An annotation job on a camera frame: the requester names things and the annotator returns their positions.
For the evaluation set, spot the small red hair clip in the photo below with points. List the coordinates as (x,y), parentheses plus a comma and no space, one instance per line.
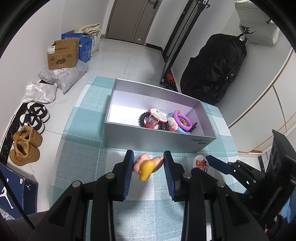
(152,121)

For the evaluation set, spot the grey brown door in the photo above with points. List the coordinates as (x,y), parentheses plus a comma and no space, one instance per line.
(131,20)

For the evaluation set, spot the black white sneakers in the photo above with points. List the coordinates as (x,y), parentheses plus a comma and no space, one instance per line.
(35,116)

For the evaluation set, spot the black folded stand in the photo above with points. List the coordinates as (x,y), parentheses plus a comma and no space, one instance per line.
(181,31)

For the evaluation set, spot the silver plastic parcel bag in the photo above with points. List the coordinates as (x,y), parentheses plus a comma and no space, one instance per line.
(38,92)

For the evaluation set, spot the white Nike bag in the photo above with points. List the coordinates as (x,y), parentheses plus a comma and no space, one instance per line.
(255,25)

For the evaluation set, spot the grey plastic parcel bag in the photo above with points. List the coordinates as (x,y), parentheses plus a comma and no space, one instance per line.
(64,78)

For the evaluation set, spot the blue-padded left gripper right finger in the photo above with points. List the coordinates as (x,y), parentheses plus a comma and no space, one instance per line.
(176,178)

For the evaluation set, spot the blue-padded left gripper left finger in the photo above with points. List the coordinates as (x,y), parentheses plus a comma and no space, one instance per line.
(120,177)

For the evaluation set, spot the red-rimmed round pin badge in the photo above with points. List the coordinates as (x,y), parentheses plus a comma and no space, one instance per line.
(161,116)

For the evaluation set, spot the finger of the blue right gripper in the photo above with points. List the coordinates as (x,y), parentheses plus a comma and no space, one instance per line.
(219,165)

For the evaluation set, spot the brown cardboard box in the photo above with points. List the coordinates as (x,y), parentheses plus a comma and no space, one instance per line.
(63,53)

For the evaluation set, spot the silver cardboard box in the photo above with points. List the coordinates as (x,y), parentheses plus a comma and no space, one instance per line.
(188,129)

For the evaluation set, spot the navy Jordan shoe box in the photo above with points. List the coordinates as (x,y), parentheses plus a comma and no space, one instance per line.
(24,189)

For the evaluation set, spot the blue cardboard box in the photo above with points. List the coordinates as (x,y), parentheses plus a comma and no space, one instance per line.
(85,45)

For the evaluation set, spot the tan suede boots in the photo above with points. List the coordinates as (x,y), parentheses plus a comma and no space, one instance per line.
(25,146)

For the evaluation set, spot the white round China badge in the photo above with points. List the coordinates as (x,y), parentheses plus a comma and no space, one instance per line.
(201,163)

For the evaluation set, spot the white cloth bag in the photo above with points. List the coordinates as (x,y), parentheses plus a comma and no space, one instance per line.
(92,31)

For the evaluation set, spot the black backpack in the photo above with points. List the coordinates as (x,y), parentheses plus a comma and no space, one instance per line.
(209,74)

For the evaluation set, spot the teal plaid tablecloth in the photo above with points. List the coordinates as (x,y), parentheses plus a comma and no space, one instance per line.
(103,125)

